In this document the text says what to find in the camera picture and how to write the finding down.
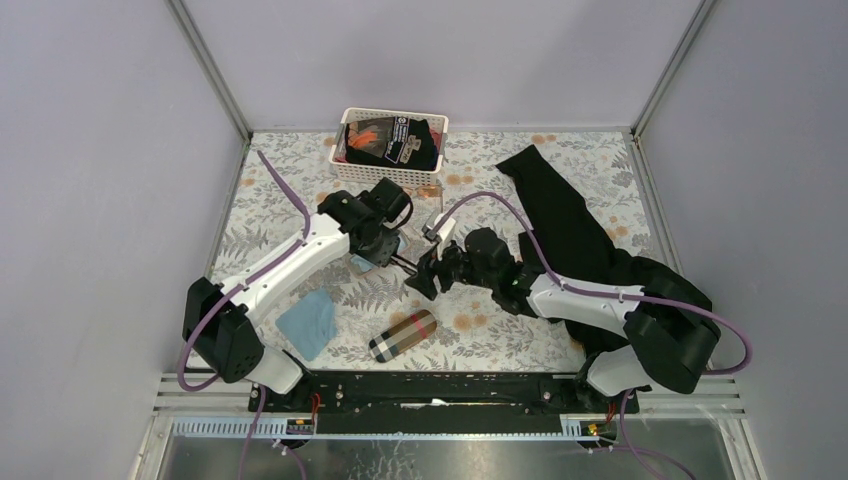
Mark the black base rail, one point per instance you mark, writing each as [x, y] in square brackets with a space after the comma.
[385, 402]

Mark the black packaged items in basket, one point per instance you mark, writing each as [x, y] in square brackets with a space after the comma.
[396, 142]

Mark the pink glasses case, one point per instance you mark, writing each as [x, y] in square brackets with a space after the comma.
[359, 266]

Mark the black garment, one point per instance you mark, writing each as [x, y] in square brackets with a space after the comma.
[574, 244]

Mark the blue cleaning cloth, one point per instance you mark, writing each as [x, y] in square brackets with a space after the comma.
[309, 325]
[378, 257]

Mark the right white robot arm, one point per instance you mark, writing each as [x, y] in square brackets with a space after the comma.
[668, 341]

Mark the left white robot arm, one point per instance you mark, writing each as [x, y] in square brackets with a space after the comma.
[221, 320]

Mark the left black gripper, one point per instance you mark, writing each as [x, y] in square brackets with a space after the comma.
[389, 246]

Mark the white plastic basket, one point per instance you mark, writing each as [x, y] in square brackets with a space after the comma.
[371, 174]

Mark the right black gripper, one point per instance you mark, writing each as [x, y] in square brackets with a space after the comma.
[423, 280]

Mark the plaid glasses case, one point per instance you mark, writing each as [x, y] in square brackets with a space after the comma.
[402, 336]

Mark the orange lens sunglasses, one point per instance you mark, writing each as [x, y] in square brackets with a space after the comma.
[426, 200]

